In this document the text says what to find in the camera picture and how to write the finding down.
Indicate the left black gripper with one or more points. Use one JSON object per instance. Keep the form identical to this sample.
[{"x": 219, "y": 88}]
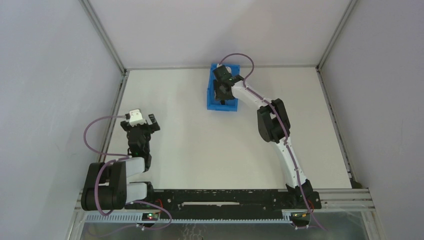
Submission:
[{"x": 139, "y": 127}]

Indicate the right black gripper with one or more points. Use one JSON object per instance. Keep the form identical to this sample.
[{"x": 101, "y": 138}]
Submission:
[{"x": 226, "y": 86}]

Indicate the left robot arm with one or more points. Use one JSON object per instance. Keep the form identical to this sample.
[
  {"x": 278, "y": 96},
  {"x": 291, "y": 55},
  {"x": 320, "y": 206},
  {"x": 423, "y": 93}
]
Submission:
[{"x": 106, "y": 187}]

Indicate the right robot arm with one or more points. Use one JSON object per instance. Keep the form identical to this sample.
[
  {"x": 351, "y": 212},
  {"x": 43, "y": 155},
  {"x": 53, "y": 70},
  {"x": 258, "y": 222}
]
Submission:
[{"x": 273, "y": 126}]

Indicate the blue plastic bin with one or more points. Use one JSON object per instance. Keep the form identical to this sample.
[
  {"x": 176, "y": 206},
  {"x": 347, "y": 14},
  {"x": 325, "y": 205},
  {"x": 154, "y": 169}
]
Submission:
[{"x": 211, "y": 103}]

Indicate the small electronics board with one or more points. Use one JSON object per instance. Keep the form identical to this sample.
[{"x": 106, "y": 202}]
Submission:
[{"x": 150, "y": 216}]

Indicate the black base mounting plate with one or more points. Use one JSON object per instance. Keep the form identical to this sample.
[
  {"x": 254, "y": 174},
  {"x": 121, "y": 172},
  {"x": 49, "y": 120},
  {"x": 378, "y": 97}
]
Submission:
[{"x": 225, "y": 202}]

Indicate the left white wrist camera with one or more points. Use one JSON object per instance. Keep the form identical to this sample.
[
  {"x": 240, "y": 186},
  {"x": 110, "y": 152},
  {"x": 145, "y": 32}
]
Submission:
[{"x": 134, "y": 117}]

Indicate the grey slotted cable duct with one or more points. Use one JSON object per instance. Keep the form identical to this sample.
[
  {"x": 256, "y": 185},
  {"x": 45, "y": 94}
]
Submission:
[{"x": 135, "y": 217}]

